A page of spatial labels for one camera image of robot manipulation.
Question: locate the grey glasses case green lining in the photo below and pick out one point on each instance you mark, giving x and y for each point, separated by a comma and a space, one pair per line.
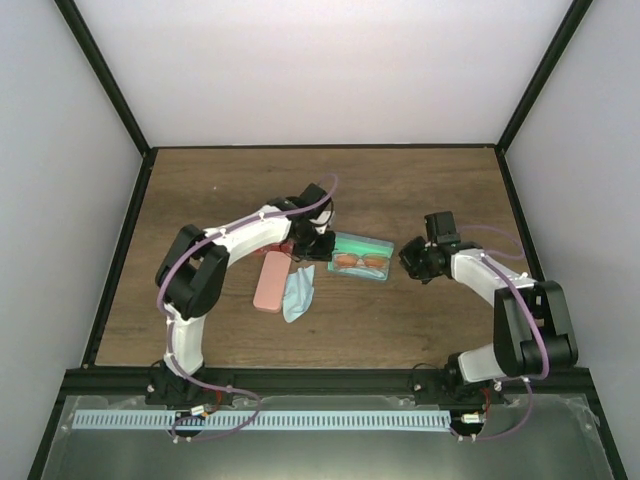
360, 245

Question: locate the light blue cleaning cloth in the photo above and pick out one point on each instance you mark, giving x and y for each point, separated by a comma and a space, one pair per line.
364, 273

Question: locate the light blue slotted cable duct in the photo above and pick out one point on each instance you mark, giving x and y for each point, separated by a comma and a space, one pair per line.
419, 421

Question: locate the pink glasses case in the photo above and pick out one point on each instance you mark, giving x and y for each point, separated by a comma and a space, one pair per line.
270, 288

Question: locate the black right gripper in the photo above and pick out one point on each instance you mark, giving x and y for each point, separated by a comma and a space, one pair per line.
407, 255

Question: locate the orange transparent sunglasses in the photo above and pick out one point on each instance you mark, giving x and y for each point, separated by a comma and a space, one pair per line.
342, 261

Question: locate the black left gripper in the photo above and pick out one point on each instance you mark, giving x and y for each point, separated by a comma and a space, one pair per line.
322, 253

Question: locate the black front mounting rail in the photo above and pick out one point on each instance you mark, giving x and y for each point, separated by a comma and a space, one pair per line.
427, 385

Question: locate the thin red sunglasses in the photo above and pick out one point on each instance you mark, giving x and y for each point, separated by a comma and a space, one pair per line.
277, 248

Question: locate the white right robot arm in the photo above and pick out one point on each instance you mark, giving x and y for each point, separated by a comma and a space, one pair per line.
533, 333

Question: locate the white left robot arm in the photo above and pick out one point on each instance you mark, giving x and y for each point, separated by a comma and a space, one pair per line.
191, 276

